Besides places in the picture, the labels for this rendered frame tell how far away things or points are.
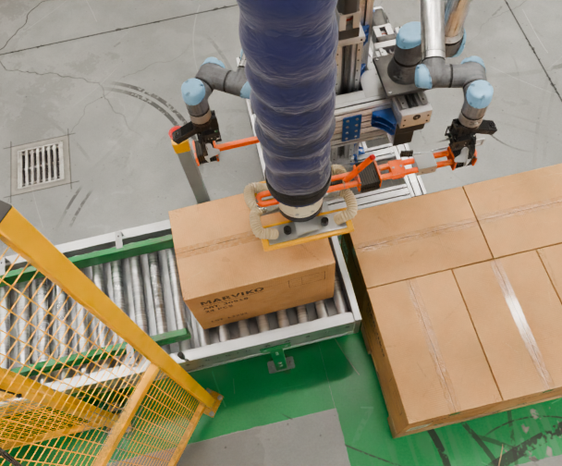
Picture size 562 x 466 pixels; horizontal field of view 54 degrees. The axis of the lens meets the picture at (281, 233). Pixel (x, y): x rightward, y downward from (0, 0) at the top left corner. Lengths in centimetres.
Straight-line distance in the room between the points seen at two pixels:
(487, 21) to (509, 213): 189
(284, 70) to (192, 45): 292
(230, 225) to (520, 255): 133
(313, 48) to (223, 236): 111
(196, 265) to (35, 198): 182
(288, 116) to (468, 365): 145
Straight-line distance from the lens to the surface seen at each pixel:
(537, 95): 402
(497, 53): 419
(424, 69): 189
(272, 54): 129
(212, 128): 199
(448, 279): 261
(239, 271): 215
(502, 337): 258
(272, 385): 298
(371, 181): 199
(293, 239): 201
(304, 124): 148
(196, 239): 223
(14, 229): 111
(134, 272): 270
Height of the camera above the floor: 292
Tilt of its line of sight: 64 degrees down
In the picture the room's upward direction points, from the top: 9 degrees counter-clockwise
